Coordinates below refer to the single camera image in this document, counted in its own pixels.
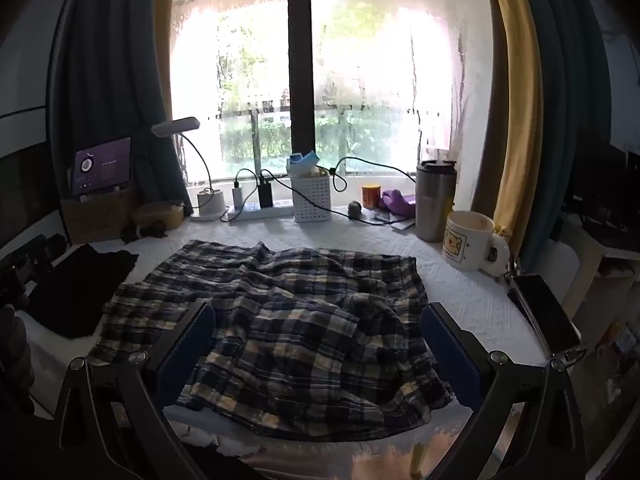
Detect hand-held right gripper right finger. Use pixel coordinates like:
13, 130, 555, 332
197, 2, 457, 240
420, 301, 588, 480

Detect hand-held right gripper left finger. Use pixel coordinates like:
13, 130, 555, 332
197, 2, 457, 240
54, 301, 217, 480

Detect plaid pants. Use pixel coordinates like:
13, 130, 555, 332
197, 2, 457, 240
92, 240, 456, 436

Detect person's left hand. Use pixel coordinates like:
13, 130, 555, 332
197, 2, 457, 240
0, 305, 36, 416

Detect black folded cloth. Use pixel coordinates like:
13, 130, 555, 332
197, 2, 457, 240
27, 243, 140, 339

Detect white quilted mat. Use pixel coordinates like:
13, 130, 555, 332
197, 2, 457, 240
15, 210, 551, 461

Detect cardboard box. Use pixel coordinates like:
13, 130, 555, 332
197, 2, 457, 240
62, 187, 141, 246

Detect black smartphone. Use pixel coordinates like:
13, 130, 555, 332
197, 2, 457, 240
509, 273, 583, 353

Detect white cartoon mug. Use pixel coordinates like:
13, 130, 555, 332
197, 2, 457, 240
441, 210, 511, 277

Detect tablet with purple screen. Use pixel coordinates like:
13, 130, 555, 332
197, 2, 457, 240
70, 136, 133, 196

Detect beige lidded bowl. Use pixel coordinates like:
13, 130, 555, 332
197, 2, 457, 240
131, 201, 186, 233

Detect white power strip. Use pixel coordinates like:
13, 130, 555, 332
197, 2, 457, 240
220, 199, 296, 223

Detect steel tumbler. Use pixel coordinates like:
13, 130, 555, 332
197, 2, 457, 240
415, 159, 457, 242

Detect purple cloth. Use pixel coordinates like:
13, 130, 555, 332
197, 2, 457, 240
378, 188, 418, 212

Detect white perforated basket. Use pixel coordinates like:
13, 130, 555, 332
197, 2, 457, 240
291, 172, 333, 223

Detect white desk lamp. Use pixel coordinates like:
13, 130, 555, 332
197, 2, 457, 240
151, 116, 228, 222

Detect blue face mask pack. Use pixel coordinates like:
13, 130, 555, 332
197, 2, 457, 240
286, 150, 321, 178

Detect yellow curtain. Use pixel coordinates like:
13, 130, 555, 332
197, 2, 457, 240
482, 0, 545, 238
152, 0, 179, 126

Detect coiled black cable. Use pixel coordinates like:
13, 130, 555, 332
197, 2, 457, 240
120, 220, 168, 243

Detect black charger cable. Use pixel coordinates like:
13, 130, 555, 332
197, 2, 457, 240
272, 156, 418, 226

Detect dark window post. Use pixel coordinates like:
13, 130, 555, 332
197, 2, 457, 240
287, 0, 317, 178

